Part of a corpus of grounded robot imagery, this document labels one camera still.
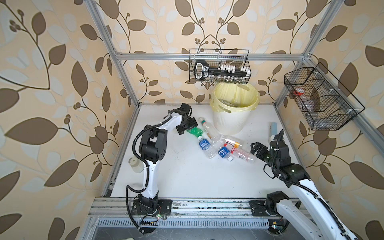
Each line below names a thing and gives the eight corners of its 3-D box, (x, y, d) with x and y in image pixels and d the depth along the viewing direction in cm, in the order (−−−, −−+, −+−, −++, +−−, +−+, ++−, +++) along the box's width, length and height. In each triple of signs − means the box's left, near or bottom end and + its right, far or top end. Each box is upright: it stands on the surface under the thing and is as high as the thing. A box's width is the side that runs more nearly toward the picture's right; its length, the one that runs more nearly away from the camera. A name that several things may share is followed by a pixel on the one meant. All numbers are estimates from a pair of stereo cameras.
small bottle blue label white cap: (216, 153, 93) (217, 150, 90) (222, 147, 95) (223, 144, 93) (229, 164, 88) (230, 161, 86) (235, 157, 91) (236, 155, 88)
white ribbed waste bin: (215, 138, 103) (219, 112, 82) (214, 131, 107) (218, 104, 86) (239, 138, 103) (250, 112, 82) (238, 131, 107) (247, 104, 86)
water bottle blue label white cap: (209, 161, 92) (209, 157, 88) (196, 142, 101) (196, 137, 96) (216, 156, 94) (217, 152, 90) (203, 138, 103) (203, 134, 98)
